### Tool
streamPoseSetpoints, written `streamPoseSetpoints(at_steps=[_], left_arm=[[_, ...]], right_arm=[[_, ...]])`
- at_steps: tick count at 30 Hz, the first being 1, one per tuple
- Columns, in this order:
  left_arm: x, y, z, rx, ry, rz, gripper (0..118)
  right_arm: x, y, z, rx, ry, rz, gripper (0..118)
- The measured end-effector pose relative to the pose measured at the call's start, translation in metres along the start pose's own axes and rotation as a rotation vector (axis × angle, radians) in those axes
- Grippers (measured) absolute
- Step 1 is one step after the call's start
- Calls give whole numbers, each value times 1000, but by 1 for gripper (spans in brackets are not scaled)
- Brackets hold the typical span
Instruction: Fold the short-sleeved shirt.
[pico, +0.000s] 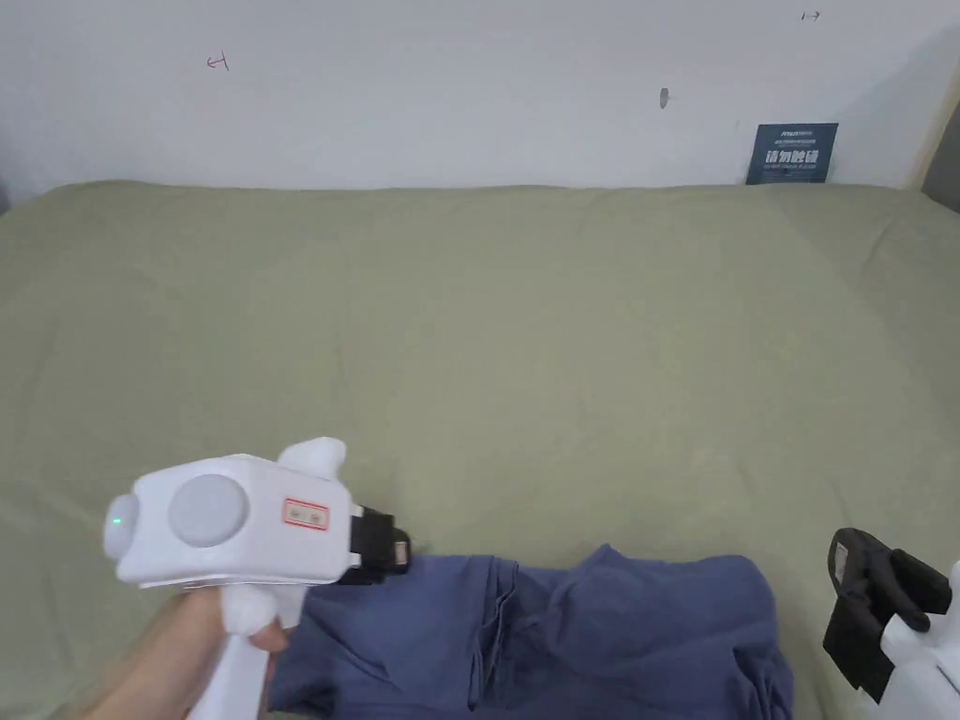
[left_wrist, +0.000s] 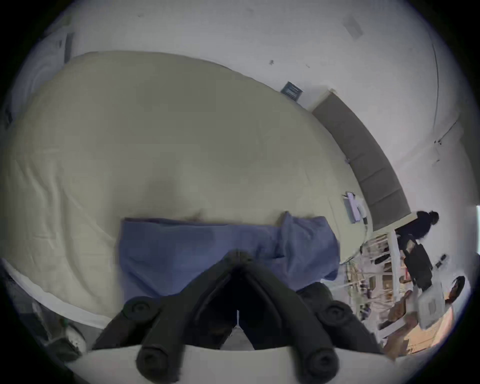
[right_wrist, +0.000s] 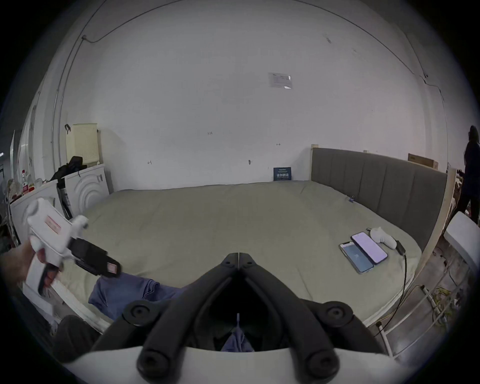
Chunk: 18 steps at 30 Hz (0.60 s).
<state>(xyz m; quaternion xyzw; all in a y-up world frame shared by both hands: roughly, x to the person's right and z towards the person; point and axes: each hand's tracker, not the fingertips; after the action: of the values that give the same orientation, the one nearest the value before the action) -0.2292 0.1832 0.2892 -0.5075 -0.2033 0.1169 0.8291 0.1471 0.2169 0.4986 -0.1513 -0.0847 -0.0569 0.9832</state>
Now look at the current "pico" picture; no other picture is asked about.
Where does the person's left forearm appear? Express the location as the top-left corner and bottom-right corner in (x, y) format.
(73, 637), (198, 720)

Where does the dark blue shirt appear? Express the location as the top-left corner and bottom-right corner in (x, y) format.
(265, 543), (798, 720)

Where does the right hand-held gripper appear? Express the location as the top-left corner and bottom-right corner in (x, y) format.
(821, 526), (960, 720)

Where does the bed with pale green sheet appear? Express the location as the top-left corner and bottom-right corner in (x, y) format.
(0, 179), (960, 720)

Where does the person's left hand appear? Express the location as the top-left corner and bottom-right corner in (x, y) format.
(148, 591), (293, 708)

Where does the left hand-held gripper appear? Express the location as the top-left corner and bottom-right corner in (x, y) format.
(104, 436), (413, 720)

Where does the dark blue sign card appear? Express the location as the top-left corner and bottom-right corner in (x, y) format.
(745, 122), (841, 187)

